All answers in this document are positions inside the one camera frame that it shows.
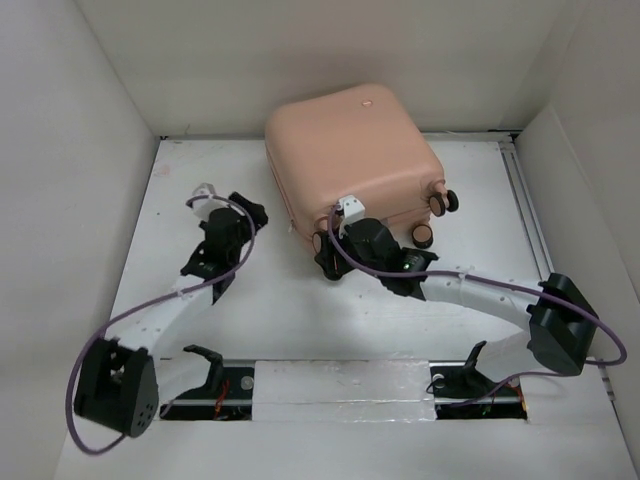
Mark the pink hard-shell suitcase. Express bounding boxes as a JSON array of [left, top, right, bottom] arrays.
[[265, 84, 459, 272]]

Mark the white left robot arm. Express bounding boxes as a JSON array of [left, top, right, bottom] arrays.
[[65, 188, 268, 438]]

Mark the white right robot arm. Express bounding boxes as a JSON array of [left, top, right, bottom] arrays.
[[312, 218, 599, 400]]

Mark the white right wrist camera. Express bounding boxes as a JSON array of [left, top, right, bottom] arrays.
[[337, 195, 366, 226]]

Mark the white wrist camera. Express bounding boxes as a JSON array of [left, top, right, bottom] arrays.
[[337, 195, 366, 226], [188, 183, 224, 221]]

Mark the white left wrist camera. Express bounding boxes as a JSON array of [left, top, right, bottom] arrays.
[[188, 183, 224, 221]]

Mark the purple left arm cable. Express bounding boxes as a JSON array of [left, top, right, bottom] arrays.
[[64, 194, 257, 456]]

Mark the aluminium side rail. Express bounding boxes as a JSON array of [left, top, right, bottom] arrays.
[[499, 131, 553, 277]]

